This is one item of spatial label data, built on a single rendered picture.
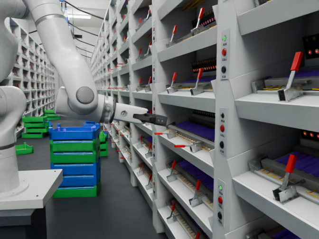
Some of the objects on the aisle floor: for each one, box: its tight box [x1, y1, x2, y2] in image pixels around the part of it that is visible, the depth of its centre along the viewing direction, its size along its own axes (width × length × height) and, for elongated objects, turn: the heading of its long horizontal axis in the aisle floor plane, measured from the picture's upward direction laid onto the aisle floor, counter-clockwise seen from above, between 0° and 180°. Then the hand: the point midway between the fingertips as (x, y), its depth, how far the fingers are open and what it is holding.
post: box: [152, 0, 197, 233], centre depth 139 cm, size 20×9×174 cm
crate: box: [52, 177, 101, 198], centre depth 197 cm, size 30×20×8 cm
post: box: [213, 0, 307, 239], centre depth 72 cm, size 20×9×174 cm
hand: (158, 120), depth 89 cm, fingers open, 3 cm apart
